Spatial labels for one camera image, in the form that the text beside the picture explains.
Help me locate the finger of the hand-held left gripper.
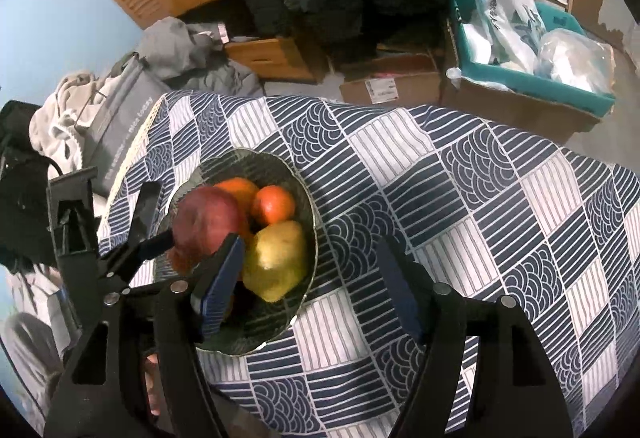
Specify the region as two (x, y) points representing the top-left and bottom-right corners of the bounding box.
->
(47, 168), (176, 295)

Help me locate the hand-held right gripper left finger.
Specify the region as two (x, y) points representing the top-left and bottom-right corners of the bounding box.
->
(42, 234), (246, 438)

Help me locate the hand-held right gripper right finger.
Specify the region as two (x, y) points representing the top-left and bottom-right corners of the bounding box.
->
(375, 238), (576, 438)

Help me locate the red apple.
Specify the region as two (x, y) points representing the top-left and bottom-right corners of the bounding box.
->
(172, 187), (251, 269)

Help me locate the yellow green mango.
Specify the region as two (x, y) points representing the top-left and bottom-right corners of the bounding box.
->
(242, 220), (308, 303)

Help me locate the large orange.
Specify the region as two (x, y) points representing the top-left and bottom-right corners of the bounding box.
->
(215, 178), (261, 219)

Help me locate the ribbed glass plate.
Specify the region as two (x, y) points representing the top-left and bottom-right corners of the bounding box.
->
(160, 148), (321, 356)

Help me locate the person's left forearm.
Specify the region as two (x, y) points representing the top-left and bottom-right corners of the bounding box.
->
(0, 312), (68, 419)

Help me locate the black smartphone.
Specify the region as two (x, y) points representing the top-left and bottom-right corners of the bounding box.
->
(129, 182), (162, 259)

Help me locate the white fleece blanket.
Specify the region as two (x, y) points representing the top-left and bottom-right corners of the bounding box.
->
(29, 72), (101, 169)

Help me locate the grey tote bag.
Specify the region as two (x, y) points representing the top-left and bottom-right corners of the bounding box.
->
(75, 52), (172, 199)

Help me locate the flat labelled cardboard box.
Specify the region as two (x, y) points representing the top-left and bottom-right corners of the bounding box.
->
(340, 55), (446, 106)

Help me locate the wooden drawer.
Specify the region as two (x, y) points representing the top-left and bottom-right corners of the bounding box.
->
(225, 36), (331, 84)

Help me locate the teal plastic box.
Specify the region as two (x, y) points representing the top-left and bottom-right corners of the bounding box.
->
(447, 0), (616, 117)

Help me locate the clear plastic bag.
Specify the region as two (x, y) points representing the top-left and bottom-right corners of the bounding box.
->
(537, 28), (614, 94)

